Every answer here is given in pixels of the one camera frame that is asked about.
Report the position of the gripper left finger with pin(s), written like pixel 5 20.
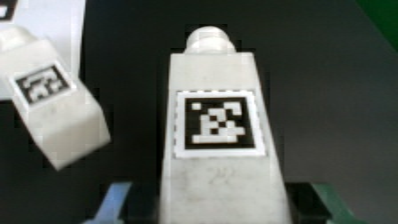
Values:
pixel 110 207

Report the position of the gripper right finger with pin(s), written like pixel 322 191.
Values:
pixel 338 213

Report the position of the white table leg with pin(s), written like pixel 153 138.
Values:
pixel 222 186

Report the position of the white table leg angled right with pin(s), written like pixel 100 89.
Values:
pixel 57 107

